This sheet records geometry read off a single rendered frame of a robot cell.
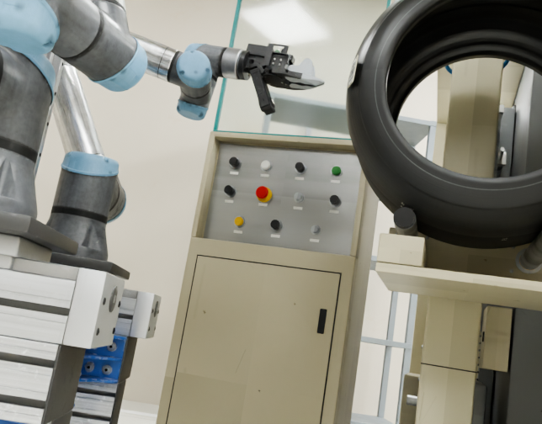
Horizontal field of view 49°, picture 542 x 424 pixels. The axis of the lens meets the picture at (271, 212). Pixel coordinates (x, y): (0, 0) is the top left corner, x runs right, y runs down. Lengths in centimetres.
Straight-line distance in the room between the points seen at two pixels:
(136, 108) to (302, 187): 307
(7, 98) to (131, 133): 402
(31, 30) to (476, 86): 128
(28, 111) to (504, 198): 84
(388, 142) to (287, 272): 74
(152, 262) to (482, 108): 331
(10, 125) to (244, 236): 125
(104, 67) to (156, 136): 402
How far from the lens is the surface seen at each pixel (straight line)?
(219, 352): 190
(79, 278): 73
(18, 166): 82
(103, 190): 130
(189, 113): 148
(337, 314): 181
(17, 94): 82
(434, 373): 156
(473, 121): 168
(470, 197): 120
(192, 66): 135
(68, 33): 72
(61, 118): 151
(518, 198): 120
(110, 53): 76
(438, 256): 155
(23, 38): 68
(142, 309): 122
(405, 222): 122
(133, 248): 461
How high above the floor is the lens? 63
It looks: 11 degrees up
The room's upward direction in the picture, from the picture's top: 9 degrees clockwise
